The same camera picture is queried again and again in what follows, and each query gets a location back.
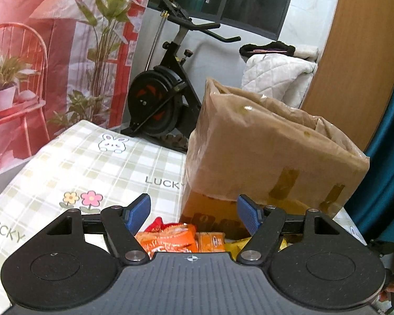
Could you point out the red printed backdrop curtain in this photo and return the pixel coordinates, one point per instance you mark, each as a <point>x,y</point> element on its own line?
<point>61,62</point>

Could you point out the white quilted blanket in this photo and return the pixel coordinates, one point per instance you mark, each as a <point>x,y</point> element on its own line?
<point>282,77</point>

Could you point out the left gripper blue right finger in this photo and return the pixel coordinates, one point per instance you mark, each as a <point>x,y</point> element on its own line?
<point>265,227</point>

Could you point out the red snack packet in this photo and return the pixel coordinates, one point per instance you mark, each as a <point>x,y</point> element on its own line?
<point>156,226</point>

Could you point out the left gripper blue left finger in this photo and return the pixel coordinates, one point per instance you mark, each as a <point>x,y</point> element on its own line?
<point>121,224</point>

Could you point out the orange snack packet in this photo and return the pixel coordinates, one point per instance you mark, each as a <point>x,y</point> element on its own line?
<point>210,242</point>

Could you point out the plaid tablecloth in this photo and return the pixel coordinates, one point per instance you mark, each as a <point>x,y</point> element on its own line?
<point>73,172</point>

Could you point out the teal curtain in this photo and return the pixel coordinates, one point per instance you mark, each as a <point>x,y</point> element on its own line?
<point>372,205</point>

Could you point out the long orange biscuit packet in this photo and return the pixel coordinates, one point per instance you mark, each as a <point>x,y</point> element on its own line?
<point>179,238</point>

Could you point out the black exercise bike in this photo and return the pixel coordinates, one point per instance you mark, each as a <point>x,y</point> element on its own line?
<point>161,101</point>

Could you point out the cardboard box with plastic liner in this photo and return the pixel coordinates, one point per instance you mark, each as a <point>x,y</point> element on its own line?
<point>249,144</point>

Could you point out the yellow snack packet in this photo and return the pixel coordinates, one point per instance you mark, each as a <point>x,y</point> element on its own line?
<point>235,247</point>

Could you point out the black garment on blanket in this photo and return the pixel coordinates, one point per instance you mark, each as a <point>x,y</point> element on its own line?
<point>278,47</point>

